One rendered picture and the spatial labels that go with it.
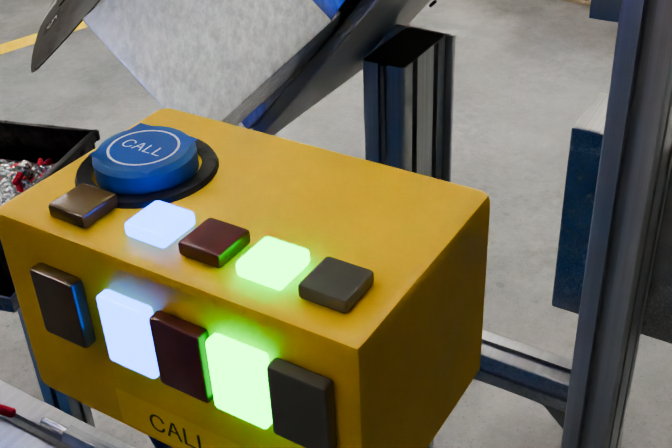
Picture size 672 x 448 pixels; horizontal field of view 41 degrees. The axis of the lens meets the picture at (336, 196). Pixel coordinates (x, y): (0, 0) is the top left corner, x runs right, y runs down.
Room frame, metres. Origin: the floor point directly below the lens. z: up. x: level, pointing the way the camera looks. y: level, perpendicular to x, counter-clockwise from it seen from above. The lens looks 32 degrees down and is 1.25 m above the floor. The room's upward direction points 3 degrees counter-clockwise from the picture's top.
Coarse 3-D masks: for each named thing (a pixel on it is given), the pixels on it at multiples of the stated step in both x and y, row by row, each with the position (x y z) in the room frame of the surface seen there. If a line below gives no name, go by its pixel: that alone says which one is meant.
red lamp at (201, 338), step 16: (160, 320) 0.23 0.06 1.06; (176, 320) 0.23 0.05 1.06; (160, 336) 0.23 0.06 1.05; (176, 336) 0.22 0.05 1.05; (192, 336) 0.22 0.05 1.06; (208, 336) 0.22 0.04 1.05; (160, 352) 0.23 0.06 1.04; (176, 352) 0.22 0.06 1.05; (192, 352) 0.22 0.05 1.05; (160, 368) 0.23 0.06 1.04; (176, 368) 0.23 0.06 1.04; (192, 368) 0.22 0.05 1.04; (208, 368) 0.22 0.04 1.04; (176, 384) 0.23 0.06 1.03; (192, 384) 0.22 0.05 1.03; (208, 384) 0.22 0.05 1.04; (208, 400) 0.22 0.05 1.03
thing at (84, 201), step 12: (72, 192) 0.28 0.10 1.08; (84, 192) 0.28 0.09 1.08; (96, 192) 0.28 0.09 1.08; (108, 192) 0.28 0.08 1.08; (60, 204) 0.27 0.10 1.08; (72, 204) 0.27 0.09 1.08; (84, 204) 0.27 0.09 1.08; (96, 204) 0.27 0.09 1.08; (108, 204) 0.27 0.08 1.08; (60, 216) 0.27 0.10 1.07; (72, 216) 0.26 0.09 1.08; (84, 216) 0.26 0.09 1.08; (96, 216) 0.27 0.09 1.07
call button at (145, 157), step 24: (120, 144) 0.31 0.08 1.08; (144, 144) 0.30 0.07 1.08; (168, 144) 0.30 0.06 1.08; (192, 144) 0.30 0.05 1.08; (96, 168) 0.29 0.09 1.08; (120, 168) 0.29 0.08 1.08; (144, 168) 0.29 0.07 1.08; (168, 168) 0.29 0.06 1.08; (192, 168) 0.30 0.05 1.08; (120, 192) 0.28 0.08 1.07; (144, 192) 0.28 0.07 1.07
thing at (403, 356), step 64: (128, 128) 0.34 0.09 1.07; (192, 128) 0.34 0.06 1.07; (64, 192) 0.29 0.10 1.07; (192, 192) 0.28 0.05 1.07; (256, 192) 0.28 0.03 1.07; (320, 192) 0.28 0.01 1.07; (384, 192) 0.28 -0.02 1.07; (448, 192) 0.28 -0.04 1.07; (64, 256) 0.26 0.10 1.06; (128, 256) 0.25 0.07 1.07; (320, 256) 0.24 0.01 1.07; (384, 256) 0.24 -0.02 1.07; (448, 256) 0.24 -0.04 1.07; (192, 320) 0.23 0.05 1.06; (256, 320) 0.21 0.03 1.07; (320, 320) 0.21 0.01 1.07; (384, 320) 0.21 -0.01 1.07; (448, 320) 0.24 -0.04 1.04; (64, 384) 0.27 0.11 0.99; (128, 384) 0.25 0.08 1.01; (384, 384) 0.21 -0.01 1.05; (448, 384) 0.25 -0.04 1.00
